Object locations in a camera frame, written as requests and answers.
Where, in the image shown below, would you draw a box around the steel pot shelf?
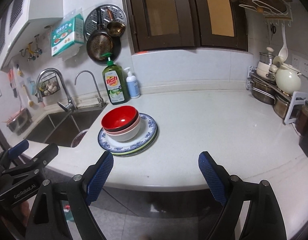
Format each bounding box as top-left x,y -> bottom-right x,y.
251,79 -> 276,105
274,94 -> 290,119

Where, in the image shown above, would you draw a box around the chrome tall faucet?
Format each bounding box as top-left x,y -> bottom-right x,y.
36,68 -> 77,112

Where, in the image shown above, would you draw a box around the dark brown window frame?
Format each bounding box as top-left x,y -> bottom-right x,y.
125,0 -> 248,53

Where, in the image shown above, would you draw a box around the chrome small faucet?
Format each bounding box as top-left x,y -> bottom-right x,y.
74,70 -> 109,108

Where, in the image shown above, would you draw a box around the pink bowl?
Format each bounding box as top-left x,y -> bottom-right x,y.
105,115 -> 140,135

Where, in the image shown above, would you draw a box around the steel pot upper shelf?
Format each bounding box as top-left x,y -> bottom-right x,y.
251,79 -> 276,105

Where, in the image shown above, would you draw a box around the cream ceramic kettle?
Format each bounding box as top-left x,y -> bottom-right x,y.
269,56 -> 302,95

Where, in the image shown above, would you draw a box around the red black bowl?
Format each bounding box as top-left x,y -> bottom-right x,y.
101,105 -> 139,132

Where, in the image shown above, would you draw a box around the steel bowl by sink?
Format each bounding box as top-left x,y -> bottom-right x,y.
6,108 -> 32,135

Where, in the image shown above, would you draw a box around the green plate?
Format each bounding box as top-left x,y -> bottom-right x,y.
110,128 -> 159,157

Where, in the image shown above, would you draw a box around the metal pot rack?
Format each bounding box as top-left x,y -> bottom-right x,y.
246,66 -> 308,125

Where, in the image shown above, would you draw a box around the cream pot with lid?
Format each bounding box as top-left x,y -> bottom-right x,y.
256,47 -> 278,83

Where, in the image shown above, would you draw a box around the black scissors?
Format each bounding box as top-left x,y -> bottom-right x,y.
270,23 -> 277,40

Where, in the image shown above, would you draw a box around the steel kitchen sink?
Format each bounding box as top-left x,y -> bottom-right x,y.
25,105 -> 105,147

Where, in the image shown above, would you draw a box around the white blue pump bottle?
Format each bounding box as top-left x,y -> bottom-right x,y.
124,67 -> 140,99

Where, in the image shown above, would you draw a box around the black box on counter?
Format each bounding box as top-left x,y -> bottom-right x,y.
299,133 -> 308,157

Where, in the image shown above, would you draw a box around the green dish soap bottle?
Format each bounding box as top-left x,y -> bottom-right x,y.
101,53 -> 130,105

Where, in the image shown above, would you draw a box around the perforated steel steamer tray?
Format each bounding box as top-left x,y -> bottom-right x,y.
84,4 -> 127,41

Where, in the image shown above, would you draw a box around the wall power socket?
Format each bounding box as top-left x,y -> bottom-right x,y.
292,54 -> 308,76

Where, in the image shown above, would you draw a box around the wire basket on faucet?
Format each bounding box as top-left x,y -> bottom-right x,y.
39,75 -> 61,97

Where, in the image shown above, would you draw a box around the paper towel pack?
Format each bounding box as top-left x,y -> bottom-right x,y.
50,14 -> 85,60

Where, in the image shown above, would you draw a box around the beige speckled large bowl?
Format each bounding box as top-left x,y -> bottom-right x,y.
106,123 -> 140,142

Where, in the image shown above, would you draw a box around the brass hanging strainer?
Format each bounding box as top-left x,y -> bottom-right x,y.
106,21 -> 126,37

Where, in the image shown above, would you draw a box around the dark glass jar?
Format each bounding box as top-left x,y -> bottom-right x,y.
295,101 -> 308,136

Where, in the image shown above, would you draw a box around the steel pot lower shelf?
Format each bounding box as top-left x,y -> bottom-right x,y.
274,94 -> 290,119

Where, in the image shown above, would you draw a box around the dark hanging frying pan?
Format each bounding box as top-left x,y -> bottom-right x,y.
87,8 -> 121,64

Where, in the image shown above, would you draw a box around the white range hood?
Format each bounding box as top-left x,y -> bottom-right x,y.
0,0 -> 63,70

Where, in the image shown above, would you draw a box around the blue floral white plate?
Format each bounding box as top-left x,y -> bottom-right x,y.
98,113 -> 158,153

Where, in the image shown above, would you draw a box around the white plastic ladle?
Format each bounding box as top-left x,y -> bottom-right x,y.
278,23 -> 289,63

